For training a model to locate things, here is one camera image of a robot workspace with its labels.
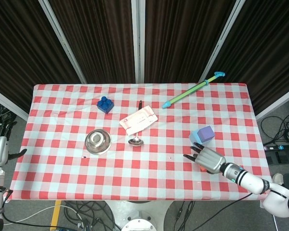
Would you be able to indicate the small orange foam cube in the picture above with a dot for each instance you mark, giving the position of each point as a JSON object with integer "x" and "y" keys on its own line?
{"x": 203, "y": 169}

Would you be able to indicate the blue toy building brick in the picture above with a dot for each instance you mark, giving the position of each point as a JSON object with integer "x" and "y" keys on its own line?
{"x": 106, "y": 106}

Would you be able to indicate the red white checked tablecloth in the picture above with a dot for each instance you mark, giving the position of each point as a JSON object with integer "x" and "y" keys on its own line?
{"x": 144, "y": 173}

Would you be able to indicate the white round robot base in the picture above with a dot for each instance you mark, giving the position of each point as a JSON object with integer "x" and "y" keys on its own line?
{"x": 139, "y": 214}

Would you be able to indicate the large light blue foam cube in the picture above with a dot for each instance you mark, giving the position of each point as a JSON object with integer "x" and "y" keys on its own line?
{"x": 193, "y": 137}

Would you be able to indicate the pink white wet wipes pack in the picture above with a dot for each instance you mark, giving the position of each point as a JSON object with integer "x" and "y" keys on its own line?
{"x": 138, "y": 120}

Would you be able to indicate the dark brown curtain panel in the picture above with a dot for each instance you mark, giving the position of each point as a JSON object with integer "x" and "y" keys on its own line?
{"x": 19, "y": 48}
{"x": 183, "y": 41}
{"x": 98, "y": 41}
{"x": 267, "y": 48}

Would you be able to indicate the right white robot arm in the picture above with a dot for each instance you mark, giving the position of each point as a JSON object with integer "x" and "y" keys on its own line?
{"x": 253, "y": 184}

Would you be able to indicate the white partition post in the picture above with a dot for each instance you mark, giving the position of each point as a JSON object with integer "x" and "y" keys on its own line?
{"x": 7, "y": 102}
{"x": 221, "y": 41}
{"x": 62, "y": 41}
{"x": 138, "y": 41}
{"x": 277, "y": 102}

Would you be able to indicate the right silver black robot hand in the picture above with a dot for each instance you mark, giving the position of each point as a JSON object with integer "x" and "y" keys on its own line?
{"x": 210, "y": 160}

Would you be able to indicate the green blue water squirter toy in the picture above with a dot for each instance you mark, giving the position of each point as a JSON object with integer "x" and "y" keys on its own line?
{"x": 187, "y": 92}

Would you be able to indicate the purple foam cube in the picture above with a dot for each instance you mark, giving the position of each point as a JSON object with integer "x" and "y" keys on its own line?
{"x": 206, "y": 134}

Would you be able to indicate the black power strip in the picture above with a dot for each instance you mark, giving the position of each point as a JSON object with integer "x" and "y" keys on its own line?
{"x": 281, "y": 146}

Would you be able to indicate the white shoe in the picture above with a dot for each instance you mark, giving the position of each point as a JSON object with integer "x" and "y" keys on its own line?
{"x": 277, "y": 178}

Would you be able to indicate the stainless steel bowl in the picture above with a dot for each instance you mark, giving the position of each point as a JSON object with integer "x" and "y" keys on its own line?
{"x": 98, "y": 142}

